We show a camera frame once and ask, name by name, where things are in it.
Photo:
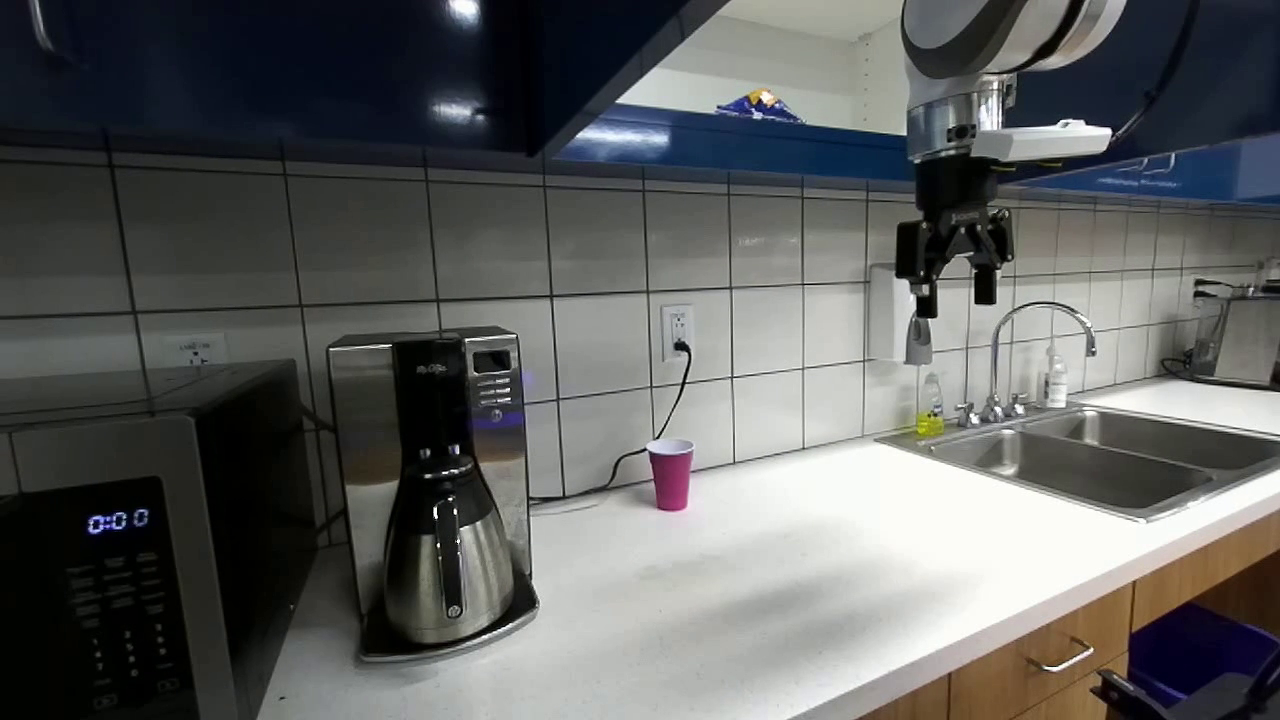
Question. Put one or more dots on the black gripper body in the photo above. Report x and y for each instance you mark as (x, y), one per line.
(958, 192)

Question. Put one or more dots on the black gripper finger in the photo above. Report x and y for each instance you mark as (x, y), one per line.
(927, 284)
(985, 273)

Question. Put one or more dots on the blue chip snack bag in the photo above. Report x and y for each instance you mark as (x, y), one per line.
(758, 105)

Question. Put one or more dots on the blue cabinet door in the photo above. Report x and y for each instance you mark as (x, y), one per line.
(603, 64)

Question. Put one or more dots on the chrome gooseneck faucet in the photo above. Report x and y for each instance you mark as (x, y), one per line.
(1014, 342)

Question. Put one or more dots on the yellow dish soap bottle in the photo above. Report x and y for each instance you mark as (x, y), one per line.
(931, 406)

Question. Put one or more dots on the small white bottle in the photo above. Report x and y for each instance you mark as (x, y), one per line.
(1057, 385)

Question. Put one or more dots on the stainless steel sink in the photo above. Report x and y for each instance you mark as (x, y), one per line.
(1105, 463)

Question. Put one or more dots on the pink plastic cup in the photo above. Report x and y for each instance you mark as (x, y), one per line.
(669, 478)

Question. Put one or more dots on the wooden drawer front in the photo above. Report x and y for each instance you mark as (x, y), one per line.
(1040, 655)

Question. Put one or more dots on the blue plastic bin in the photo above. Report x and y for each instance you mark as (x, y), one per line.
(1203, 644)

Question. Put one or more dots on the black steel coffee maker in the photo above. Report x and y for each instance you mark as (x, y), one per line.
(443, 403)

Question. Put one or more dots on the stainless steel carafe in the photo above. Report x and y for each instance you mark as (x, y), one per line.
(445, 563)

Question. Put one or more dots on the black microwave oven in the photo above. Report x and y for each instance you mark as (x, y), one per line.
(132, 563)

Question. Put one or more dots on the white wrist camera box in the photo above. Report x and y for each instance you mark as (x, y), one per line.
(1063, 143)

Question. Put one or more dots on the white wall outlet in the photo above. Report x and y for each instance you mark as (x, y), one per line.
(676, 324)
(198, 358)

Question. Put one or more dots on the blue wall cabinet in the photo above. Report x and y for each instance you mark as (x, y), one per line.
(264, 64)

